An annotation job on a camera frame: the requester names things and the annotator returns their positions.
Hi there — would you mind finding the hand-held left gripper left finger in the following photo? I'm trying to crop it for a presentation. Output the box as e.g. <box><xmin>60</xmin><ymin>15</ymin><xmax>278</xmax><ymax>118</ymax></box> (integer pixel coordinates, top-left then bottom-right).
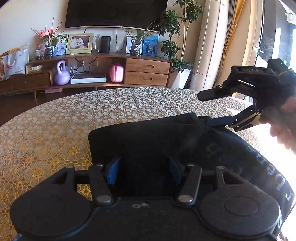
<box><xmin>48</xmin><ymin>157</ymin><xmax>122</xmax><ymax>206</ymax></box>

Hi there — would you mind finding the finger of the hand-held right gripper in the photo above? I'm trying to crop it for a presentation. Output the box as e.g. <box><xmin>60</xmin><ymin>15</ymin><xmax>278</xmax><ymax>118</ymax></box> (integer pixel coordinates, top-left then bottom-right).
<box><xmin>199</xmin><ymin>107</ymin><xmax>263</xmax><ymax>132</ymax></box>
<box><xmin>197</xmin><ymin>85</ymin><xmax>234</xmax><ymax>102</ymax></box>

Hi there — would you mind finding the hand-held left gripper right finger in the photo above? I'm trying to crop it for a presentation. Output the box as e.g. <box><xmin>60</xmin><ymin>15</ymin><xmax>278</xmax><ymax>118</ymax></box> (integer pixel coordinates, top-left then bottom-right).
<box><xmin>169</xmin><ymin>158</ymin><xmax>244</xmax><ymax>206</ymax></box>

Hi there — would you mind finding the black garment white lettering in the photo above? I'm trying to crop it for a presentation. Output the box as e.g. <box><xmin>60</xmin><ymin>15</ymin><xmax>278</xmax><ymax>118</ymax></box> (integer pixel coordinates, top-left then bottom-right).
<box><xmin>88</xmin><ymin>113</ymin><xmax>292</xmax><ymax>234</ymax></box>

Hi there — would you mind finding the person's right hand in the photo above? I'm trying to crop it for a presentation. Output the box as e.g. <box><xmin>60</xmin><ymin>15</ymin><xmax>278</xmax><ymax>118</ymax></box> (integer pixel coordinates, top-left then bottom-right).
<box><xmin>259</xmin><ymin>96</ymin><xmax>296</xmax><ymax>154</ymax></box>

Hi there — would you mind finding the tall potted plant white pot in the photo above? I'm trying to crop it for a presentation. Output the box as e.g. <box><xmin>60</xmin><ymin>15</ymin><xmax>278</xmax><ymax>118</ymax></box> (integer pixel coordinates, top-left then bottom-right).
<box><xmin>159</xmin><ymin>0</ymin><xmax>204</xmax><ymax>89</ymax></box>

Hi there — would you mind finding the cream standing air conditioner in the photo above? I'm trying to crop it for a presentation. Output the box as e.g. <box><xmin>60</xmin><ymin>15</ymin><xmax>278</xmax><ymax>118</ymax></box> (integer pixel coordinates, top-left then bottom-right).
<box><xmin>190</xmin><ymin>0</ymin><xmax>230</xmax><ymax>91</ymax></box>

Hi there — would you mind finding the orange curtain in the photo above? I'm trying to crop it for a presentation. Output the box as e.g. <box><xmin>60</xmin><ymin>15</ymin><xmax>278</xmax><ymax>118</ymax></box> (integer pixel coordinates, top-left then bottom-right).
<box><xmin>225</xmin><ymin>0</ymin><xmax>247</xmax><ymax>57</ymax></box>

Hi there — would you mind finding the wooden TV stand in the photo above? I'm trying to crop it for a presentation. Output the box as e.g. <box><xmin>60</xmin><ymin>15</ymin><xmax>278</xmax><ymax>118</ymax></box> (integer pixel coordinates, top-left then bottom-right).
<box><xmin>0</xmin><ymin>52</ymin><xmax>173</xmax><ymax>95</ymax></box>

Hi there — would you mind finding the blue family photo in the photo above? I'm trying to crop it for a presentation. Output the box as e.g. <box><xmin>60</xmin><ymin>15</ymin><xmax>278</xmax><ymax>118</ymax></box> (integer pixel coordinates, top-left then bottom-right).
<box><xmin>142</xmin><ymin>35</ymin><xmax>159</xmax><ymax>56</ymax></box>

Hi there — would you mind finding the patterned vase green plant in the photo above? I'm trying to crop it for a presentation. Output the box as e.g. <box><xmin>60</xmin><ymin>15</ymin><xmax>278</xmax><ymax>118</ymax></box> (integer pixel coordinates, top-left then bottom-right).
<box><xmin>120</xmin><ymin>23</ymin><xmax>160</xmax><ymax>56</ymax></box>

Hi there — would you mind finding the white flat set-top box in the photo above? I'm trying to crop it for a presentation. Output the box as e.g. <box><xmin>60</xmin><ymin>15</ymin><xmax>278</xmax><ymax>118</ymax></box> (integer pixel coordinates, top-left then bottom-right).
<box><xmin>70</xmin><ymin>72</ymin><xmax>107</xmax><ymax>84</ymax></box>

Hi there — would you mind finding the pink carrying case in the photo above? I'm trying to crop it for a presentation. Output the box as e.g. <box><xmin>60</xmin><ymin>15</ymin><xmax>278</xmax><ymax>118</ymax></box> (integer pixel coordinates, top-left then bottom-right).
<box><xmin>110</xmin><ymin>64</ymin><xmax>125</xmax><ymax>82</ymax></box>

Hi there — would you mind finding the purple kettlebell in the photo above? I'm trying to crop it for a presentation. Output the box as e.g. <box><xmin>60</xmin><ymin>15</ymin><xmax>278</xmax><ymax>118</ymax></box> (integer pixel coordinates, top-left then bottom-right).
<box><xmin>54</xmin><ymin>60</ymin><xmax>70</xmax><ymax>85</ymax></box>

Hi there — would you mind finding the black speaker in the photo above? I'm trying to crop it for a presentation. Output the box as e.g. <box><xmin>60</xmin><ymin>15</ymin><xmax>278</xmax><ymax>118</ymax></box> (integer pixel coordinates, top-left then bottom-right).
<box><xmin>100</xmin><ymin>36</ymin><xmax>112</xmax><ymax>53</ymax></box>

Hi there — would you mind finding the small white yellow box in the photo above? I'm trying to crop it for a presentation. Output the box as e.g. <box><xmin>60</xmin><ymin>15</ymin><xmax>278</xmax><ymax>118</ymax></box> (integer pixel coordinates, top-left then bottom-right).
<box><xmin>25</xmin><ymin>64</ymin><xmax>42</xmax><ymax>75</ymax></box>

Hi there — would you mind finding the patterned vase with orchid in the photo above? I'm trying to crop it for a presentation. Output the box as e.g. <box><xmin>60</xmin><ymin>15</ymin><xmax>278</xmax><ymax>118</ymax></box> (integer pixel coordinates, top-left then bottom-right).
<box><xmin>31</xmin><ymin>17</ymin><xmax>65</xmax><ymax>58</ymax></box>

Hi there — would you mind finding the figurine picture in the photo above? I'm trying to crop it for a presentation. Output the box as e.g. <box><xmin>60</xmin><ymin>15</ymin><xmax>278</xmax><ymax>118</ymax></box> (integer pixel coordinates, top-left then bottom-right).
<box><xmin>54</xmin><ymin>34</ymin><xmax>69</xmax><ymax>56</ymax></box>

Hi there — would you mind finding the white shopping bag red print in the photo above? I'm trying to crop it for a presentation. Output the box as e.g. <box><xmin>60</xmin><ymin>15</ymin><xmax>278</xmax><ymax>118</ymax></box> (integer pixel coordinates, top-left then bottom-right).
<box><xmin>2</xmin><ymin>49</ymin><xmax>29</xmax><ymax>76</ymax></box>

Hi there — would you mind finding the yellow bag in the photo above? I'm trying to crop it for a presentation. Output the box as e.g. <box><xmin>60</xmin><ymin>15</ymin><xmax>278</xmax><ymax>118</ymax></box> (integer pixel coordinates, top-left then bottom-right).
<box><xmin>0</xmin><ymin>47</ymin><xmax>21</xmax><ymax>56</ymax></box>

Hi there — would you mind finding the white photo frame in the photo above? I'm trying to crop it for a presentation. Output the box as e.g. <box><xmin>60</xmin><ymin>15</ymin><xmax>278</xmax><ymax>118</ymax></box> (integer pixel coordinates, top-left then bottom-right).
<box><xmin>125</xmin><ymin>37</ymin><xmax>134</xmax><ymax>54</ymax></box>

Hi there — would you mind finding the wall-mounted television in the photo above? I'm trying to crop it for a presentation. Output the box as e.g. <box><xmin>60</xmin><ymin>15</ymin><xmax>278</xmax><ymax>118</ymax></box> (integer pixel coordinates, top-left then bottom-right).
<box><xmin>65</xmin><ymin>0</ymin><xmax>168</xmax><ymax>29</ymax></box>

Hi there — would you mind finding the cream photo frame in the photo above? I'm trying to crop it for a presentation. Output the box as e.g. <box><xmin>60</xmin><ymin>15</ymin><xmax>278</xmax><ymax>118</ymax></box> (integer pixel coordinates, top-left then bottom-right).
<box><xmin>66</xmin><ymin>33</ymin><xmax>94</xmax><ymax>55</ymax></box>

